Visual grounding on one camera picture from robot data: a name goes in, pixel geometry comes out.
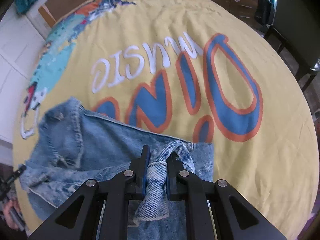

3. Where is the yellow cartoon print bedsheet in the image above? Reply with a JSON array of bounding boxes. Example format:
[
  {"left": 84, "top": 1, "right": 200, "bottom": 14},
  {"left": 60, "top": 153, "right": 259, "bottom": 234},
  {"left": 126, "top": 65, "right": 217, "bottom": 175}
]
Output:
[{"left": 13, "top": 0, "right": 319, "bottom": 239}]

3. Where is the dark office chair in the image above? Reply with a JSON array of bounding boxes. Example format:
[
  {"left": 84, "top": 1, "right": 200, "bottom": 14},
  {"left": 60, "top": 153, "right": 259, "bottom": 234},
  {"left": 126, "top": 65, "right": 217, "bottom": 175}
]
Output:
[{"left": 264, "top": 0, "right": 319, "bottom": 91}]

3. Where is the light blue denim jacket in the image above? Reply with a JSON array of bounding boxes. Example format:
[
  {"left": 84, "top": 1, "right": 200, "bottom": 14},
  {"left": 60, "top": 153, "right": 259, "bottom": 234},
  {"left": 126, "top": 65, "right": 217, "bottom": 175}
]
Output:
[{"left": 20, "top": 98, "right": 214, "bottom": 239}]

